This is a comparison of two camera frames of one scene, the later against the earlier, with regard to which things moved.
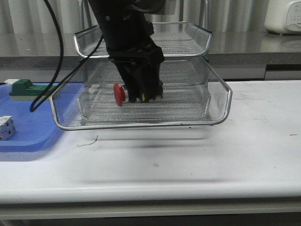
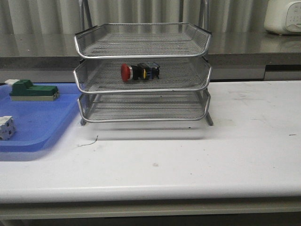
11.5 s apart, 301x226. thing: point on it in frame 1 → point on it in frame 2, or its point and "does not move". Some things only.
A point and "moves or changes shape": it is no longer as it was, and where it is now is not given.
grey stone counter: [240, 56] does not move
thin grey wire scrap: [95, 140] does not move
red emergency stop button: [121, 94] moves or changes shape
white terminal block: [7, 127] does not move
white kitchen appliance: [283, 17] does not move
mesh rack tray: [193, 94] moves or changes shape
